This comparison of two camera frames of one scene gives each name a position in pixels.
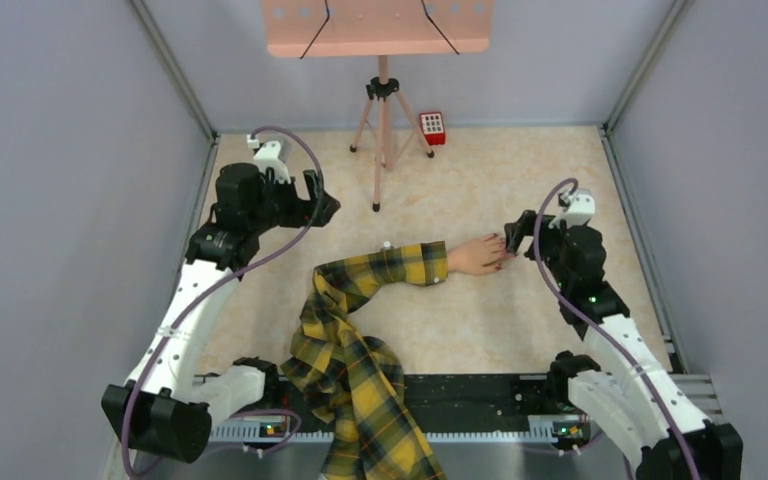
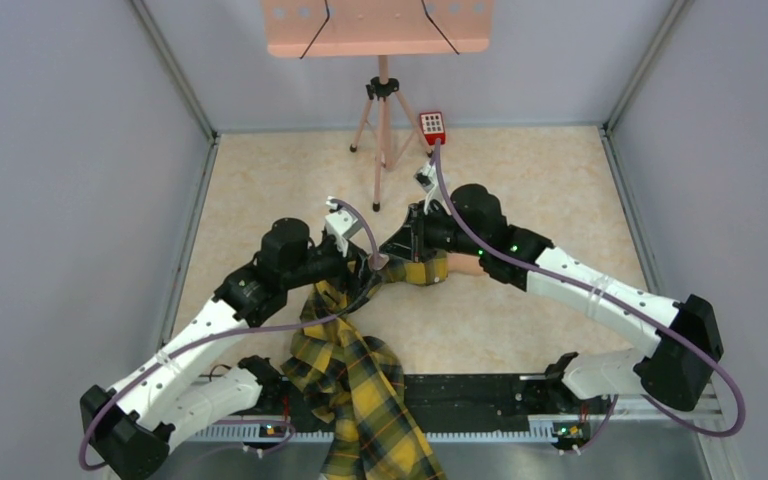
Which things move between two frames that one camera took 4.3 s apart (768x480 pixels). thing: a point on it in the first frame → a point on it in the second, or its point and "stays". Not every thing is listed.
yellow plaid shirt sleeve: x=356 y=383 stays
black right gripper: x=515 y=234 → x=410 y=242
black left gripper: x=303 y=210 → x=359 y=281
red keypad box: x=433 y=127 stays
